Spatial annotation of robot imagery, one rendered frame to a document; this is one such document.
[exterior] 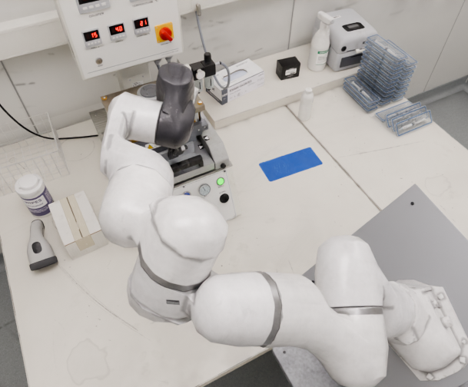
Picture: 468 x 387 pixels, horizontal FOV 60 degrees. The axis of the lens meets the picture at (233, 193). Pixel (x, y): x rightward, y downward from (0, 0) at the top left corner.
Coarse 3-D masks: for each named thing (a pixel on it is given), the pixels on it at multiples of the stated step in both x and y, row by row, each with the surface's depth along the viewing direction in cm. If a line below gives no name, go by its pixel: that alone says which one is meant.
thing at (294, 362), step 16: (272, 352) 115; (288, 352) 113; (304, 352) 113; (288, 368) 111; (304, 368) 111; (320, 368) 111; (304, 384) 108; (320, 384) 108; (336, 384) 108; (464, 384) 108
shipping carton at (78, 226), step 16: (80, 192) 136; (64, 208) 132; (80, 208) 132; (64, 224) 128; (80, 224) 128; (96, 224) 128; (64, 240) 125; (80, 240) 126; (96, 240) 130; (80, 256) 131
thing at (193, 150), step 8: (192, 144) 127; (160, 152) 124; (184, 152) 128; (192, 152) 130; (200, 152) 130; (168, 160) 128; (176, 160) 128; (208, 160) 128; (192, 168) 126; (200, 168) 126; (208, 168) 128; (176, 176) 124; (184, 176) 125; (192, 176) 127
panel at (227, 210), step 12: (204, 180) 130; (216, 180) 132; (228, 180) 134; (180, 192) 128; (192, 192) 130; (216, 192) 133; (228, 192) 135; (216, 204) 135; (228, 204) 137; (228, 216) 139
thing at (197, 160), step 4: (196, 156) 123; (200, 156) 123; (184, 160) 122; (188, 160) 122; (192, 160) 122; (196, 160) 123; (200, 160) 124; (172, 164) 121; (176, 164) 121; (180, 164) 121; (184, 164) 122; (188, 164) 122; (192, 164) 123; (196, 164) 124; (200, 164) 125; (172, 168) 121; (176, 168) 121; (180, 168) 122; (184, 168) 123
